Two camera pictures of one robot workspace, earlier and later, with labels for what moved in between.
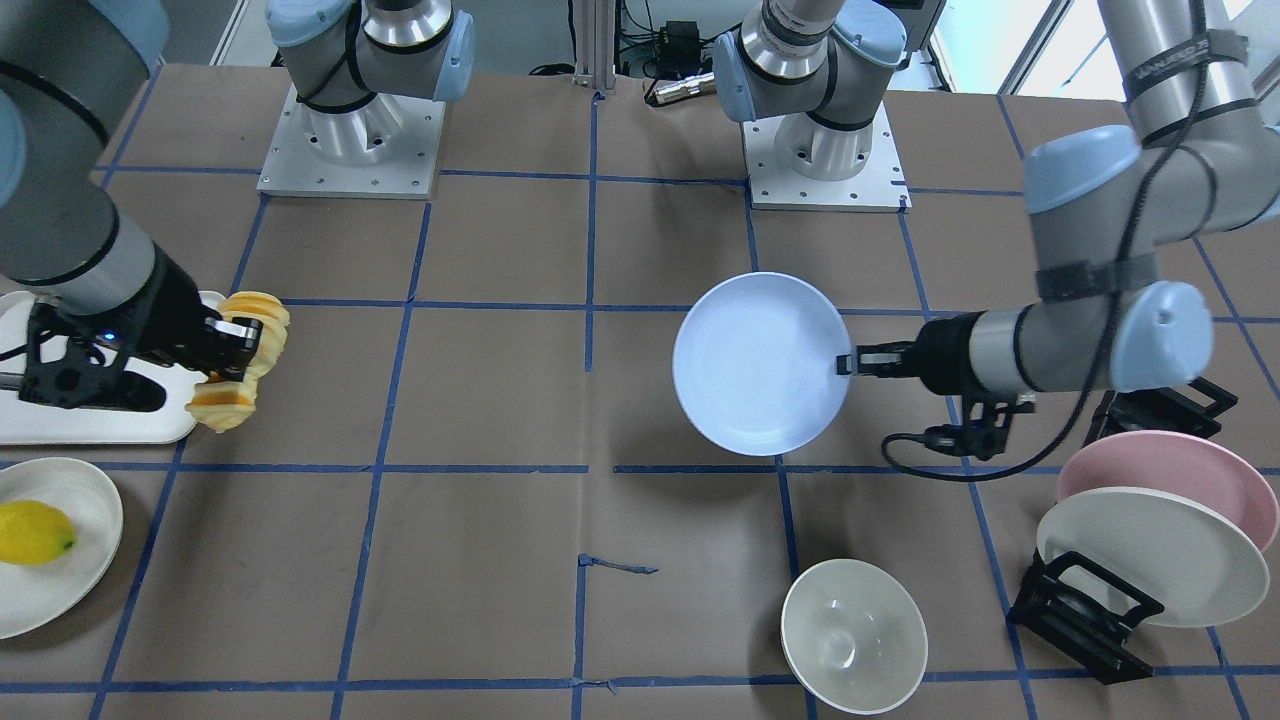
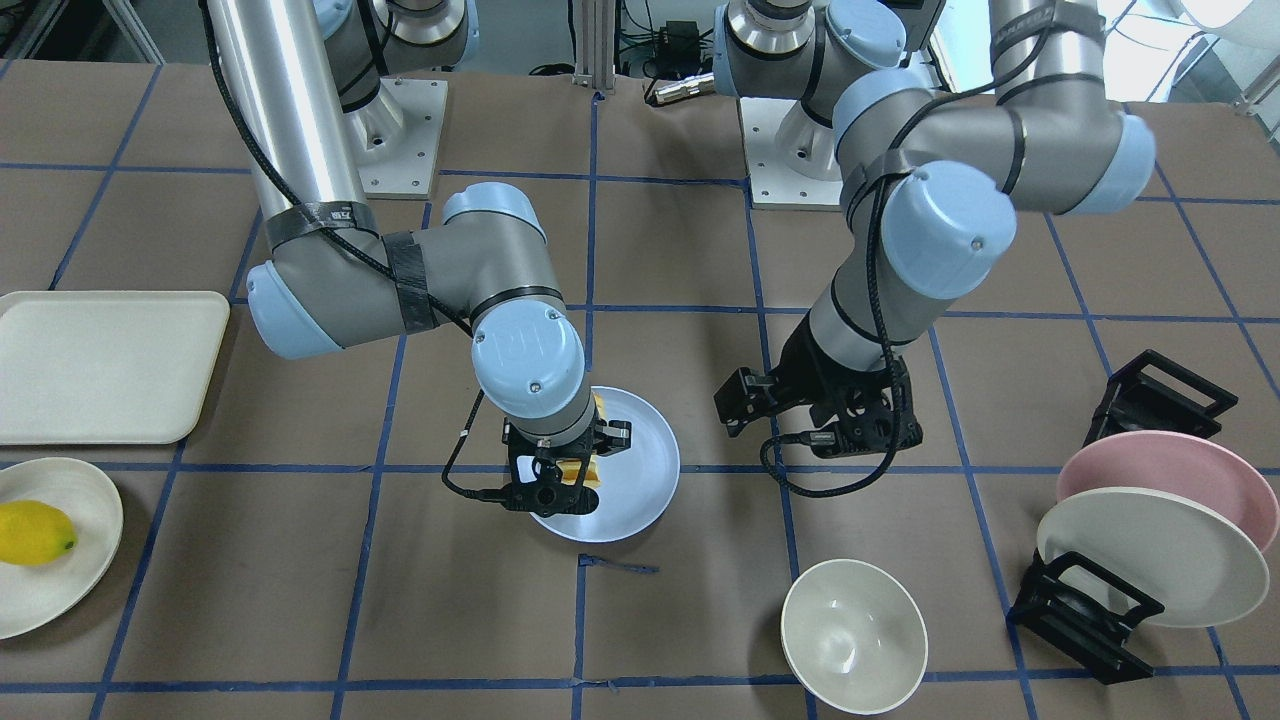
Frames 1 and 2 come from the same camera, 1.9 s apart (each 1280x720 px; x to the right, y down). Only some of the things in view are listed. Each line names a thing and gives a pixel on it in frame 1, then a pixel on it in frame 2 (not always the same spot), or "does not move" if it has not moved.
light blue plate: (755, 363) to (637, 483)
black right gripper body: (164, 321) to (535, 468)
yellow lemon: (33, 533) does not move
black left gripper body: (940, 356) to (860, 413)
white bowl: (855, 634) does not move
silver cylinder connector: (696, 85) does not move
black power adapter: (679, 45) does not move
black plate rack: (1075, 608) does not move
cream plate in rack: (1199, 564) does not move
